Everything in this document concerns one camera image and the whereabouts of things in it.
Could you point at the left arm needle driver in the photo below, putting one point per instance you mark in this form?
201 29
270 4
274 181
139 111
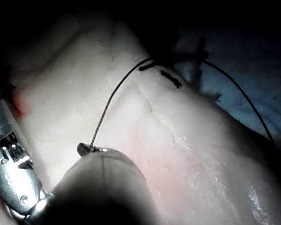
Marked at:
84 148

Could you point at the right arm needle driver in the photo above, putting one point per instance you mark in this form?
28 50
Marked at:
16 178

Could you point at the black stitching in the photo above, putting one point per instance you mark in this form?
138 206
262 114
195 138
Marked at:
171 78

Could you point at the tissue pad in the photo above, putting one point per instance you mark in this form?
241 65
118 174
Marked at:
154 140

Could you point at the black thread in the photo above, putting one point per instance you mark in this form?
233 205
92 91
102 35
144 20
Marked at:
112 96

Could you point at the right arm needle driver jaw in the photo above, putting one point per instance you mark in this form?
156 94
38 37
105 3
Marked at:
43 202

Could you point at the blue cloth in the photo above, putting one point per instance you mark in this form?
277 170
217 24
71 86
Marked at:
248 70

